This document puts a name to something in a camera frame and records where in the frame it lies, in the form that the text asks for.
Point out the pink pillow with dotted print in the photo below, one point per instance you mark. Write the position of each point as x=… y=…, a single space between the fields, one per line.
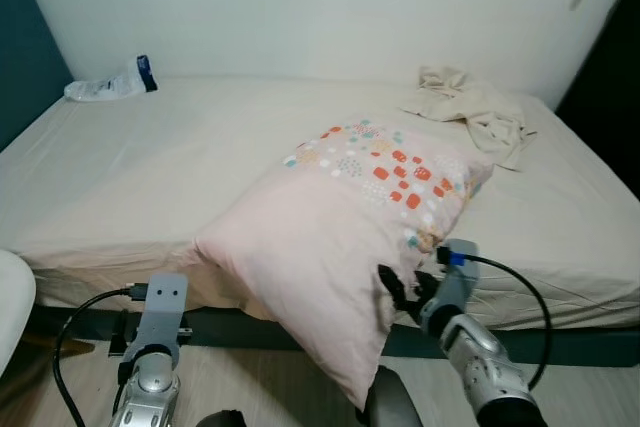
x=320 y=237

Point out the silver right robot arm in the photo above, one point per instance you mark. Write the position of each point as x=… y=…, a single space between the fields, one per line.
x=485 y=367

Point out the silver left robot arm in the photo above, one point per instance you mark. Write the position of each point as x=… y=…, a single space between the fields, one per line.
x=150 y=392

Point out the white chair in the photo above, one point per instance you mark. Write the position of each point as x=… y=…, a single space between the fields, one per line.
x=12 y=307

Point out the dark right robot leg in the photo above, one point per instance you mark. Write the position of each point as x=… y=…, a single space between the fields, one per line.
x=392 y=402

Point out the dark robot leg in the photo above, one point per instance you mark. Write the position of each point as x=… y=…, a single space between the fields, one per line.
x=392 y=402
x=220 y=419

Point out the dark left robot leg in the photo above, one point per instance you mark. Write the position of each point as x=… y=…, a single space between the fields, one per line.
x=220 y=419

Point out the bed with cream sheet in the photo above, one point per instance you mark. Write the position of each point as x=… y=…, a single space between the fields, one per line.
x=140 y=167

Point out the crumpled beige cloth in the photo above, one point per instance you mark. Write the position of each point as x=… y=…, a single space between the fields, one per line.
x=470 y=107

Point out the clear plastic pack, blue end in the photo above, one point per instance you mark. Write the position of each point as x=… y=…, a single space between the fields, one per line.
x=105 y=87

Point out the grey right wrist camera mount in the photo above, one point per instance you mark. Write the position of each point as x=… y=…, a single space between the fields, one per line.
x=455 y=282

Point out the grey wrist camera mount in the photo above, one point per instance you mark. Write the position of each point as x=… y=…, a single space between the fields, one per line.
x=162 y=312
x=455 y=282

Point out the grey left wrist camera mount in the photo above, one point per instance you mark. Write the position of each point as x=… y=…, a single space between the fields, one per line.
x=162 y=312

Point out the dark bed frame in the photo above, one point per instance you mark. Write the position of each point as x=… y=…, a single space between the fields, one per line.
x=580 y=345

